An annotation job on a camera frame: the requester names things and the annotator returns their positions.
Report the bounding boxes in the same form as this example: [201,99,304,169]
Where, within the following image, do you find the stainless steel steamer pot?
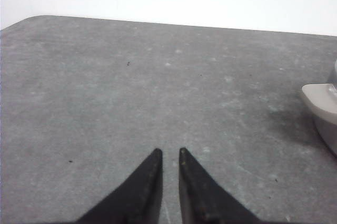
[301,65,336,155]

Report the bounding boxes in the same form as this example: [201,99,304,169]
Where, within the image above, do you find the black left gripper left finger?
[76,148,163,223]

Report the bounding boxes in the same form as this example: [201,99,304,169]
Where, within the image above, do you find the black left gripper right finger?
[179,148,260,223]

